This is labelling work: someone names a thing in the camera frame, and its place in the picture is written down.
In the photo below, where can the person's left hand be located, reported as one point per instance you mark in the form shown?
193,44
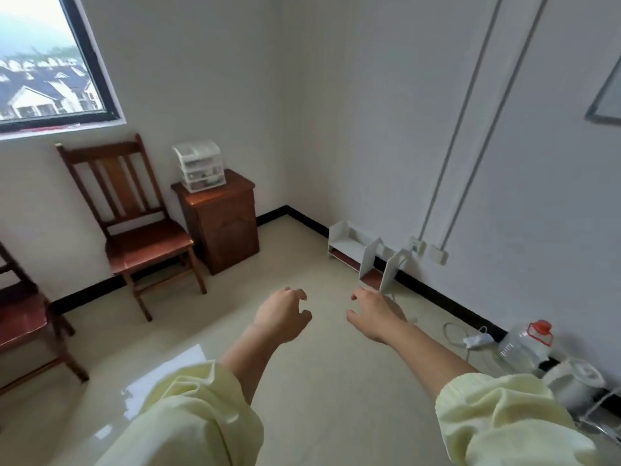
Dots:
283,315

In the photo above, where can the person's right hand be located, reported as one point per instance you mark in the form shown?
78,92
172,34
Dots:
376,317

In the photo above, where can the white plastic drawer organizer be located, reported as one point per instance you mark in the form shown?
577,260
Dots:
200,167

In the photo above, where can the person's right forearm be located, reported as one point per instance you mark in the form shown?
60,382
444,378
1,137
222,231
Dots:
437,359

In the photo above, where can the person's left forearm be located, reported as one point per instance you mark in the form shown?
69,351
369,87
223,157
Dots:
247,359

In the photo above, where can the small white floor rack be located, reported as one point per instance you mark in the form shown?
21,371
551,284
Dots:
349,247

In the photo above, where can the brown wooden cabinet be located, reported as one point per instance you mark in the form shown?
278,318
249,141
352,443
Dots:
223,228

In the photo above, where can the clear jug with red cap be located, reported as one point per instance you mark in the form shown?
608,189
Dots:
524,349

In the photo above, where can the wooden slat-back chair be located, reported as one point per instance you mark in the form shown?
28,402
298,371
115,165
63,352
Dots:
145,242

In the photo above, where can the white electric kettle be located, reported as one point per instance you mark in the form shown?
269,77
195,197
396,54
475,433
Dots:
572,383

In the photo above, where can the dark wooden chair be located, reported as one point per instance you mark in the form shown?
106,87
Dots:
24,320

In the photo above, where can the window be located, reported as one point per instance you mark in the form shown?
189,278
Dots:
48,63

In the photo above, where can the white wall outlet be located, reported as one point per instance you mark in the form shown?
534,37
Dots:
439,255
418,245

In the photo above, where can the white wall conduit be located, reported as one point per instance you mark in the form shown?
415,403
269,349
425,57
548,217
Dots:
505,102
466,102

